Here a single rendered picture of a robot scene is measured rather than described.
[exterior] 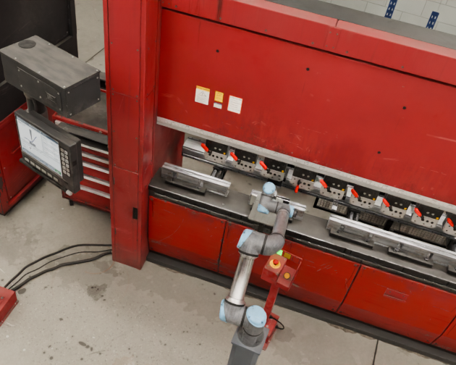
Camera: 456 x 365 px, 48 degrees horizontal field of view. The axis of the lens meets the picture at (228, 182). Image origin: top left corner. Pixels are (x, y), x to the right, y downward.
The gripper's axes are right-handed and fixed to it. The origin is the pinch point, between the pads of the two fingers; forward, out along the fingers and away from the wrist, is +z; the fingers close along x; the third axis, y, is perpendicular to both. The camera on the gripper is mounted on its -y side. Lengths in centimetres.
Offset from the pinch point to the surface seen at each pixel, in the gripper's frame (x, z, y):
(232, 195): 25.6, 14.9, -4.8
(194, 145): 66, 25, 24
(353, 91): -30, -71, 62
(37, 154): 133, -66, -24
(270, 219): -5.6, -9.3, -14.2
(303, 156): -14.4, -30.5, 27.9
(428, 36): -58, -87, 95
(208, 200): 40.1, 7.1, -14.1
